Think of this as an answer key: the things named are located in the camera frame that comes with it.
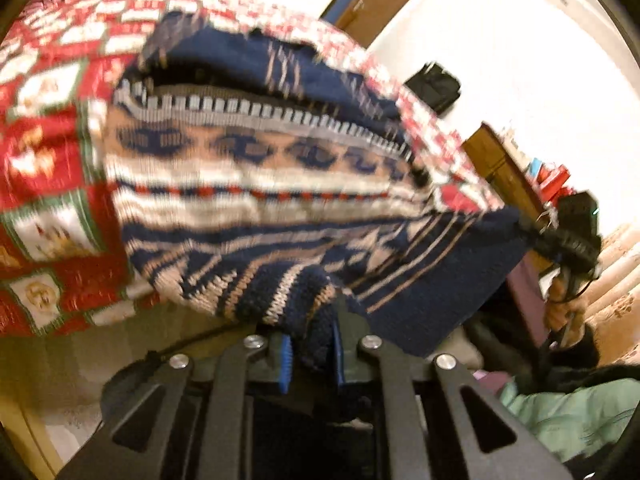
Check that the light blue item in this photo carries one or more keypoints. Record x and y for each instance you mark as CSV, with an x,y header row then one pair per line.
x,y
535,166

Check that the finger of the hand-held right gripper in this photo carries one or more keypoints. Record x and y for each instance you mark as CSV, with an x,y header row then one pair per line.
x,y
537,237

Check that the brown wooden door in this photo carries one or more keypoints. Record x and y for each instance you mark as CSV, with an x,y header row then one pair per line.
x,y
385,5

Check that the red patchwork bedspread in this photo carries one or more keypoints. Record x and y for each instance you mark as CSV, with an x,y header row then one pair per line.
x,y
45,160

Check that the person's right forearm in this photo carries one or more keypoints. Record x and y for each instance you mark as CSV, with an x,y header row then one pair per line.
x,y
585,360

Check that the person's mint green jacket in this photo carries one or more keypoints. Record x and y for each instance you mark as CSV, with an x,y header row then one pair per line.
x,y
565,415

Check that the beige patterned curtain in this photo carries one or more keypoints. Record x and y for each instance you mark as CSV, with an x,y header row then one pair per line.
x,y
620,270

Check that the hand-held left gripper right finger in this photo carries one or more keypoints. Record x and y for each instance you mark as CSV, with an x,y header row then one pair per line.
x,y
337,360

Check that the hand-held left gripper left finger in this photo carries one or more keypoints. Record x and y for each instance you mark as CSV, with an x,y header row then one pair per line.
x,y
285,365

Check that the wooden shelf with items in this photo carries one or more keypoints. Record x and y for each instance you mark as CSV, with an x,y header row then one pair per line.
x,y
495,160

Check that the black luggage bag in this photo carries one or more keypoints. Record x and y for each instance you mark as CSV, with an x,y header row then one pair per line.
x,y
432,87

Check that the red plastic bag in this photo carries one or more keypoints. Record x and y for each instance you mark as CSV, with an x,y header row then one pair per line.
x,y
552,182

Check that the person's right hand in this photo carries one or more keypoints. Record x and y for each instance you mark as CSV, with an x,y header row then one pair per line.
x,y
556,310

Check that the navy patterned knit sweater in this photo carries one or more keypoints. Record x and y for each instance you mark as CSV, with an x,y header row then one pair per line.
x,y
275,210

